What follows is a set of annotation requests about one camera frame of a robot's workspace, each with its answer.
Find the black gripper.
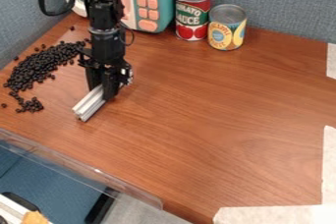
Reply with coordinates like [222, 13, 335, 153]
[77, 47, 135, 102]

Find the silver metal bar tool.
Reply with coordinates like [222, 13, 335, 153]
[71, 84, 109, 123]

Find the pile of black bits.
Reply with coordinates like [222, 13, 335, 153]
[0, 25, 92, 115]

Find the teal toy microwave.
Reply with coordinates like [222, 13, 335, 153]
[60, 0, 187, 34]

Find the red tomato can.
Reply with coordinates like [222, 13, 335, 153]
[173, 0, 214, 42]

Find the yellow pineapple can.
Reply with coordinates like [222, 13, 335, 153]
[205, 3, 250, 52]

